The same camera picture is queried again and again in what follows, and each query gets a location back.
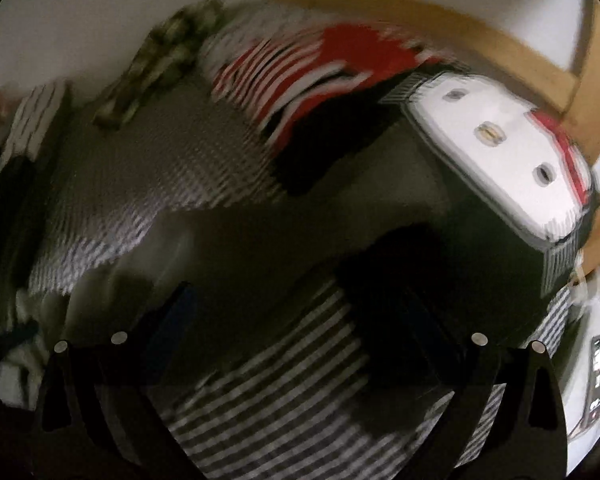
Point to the red striped blanket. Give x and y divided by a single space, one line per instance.
330 60

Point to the white crumpled cloth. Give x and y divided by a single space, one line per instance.
55 310

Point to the white striped cloth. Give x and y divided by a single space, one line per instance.
35 115

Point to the olive green large garment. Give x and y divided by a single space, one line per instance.
330 225

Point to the green plaid cloth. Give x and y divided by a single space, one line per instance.
155 60

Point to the wooden bed frame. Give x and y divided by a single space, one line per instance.
485 35

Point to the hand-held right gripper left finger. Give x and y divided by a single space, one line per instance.
176 316

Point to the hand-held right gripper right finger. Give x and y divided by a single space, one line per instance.
426 327

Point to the checkered bed sheet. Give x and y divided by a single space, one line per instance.
170 160

